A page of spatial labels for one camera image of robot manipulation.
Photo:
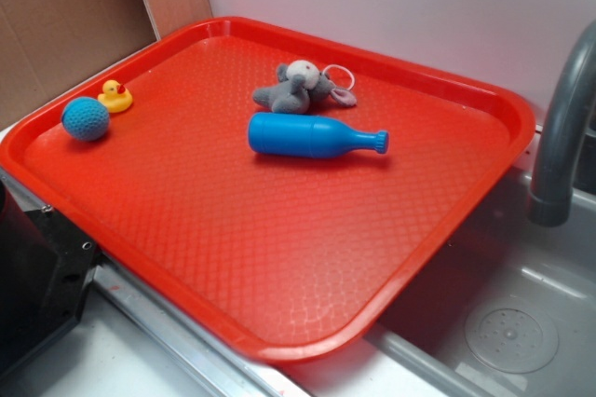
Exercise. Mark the yellow rubber duck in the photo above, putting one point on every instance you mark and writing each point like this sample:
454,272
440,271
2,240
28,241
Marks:
115,97

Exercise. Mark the brown cardboard panel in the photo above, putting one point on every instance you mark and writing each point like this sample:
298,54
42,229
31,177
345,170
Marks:
50,46

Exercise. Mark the grey plastic sink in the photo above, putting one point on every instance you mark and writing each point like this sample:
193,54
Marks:
505,308

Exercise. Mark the blue plastic bottle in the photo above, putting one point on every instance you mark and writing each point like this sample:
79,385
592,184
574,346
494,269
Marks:
310,136

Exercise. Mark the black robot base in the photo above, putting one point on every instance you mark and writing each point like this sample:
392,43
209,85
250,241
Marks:
47,264

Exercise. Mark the blue crocheted ball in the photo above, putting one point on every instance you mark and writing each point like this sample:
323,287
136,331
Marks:
85,119

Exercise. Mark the red plastic tray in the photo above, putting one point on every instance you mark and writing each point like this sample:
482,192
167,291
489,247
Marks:
285,259

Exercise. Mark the grey toy faucet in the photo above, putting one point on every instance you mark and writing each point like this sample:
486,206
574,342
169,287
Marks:
565,158

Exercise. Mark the grey plush mouse toy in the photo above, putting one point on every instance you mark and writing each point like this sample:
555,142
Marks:
300,84

